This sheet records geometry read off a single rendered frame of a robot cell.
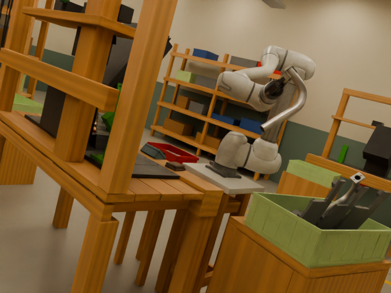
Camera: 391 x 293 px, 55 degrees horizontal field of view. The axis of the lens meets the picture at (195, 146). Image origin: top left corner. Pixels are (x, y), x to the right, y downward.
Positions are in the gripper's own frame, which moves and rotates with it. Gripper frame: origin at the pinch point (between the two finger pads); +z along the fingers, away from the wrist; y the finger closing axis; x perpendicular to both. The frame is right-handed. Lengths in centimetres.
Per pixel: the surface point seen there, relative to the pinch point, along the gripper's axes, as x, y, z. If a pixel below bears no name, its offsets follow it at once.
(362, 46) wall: -1, 386, -451
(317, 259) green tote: 67, -30, -20
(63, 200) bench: -38, -125, -171
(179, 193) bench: 11, -58, -40
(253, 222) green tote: 44, -38, -45
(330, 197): 53, -7, -25
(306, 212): 51, -20, -24
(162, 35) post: -40, -32, 3
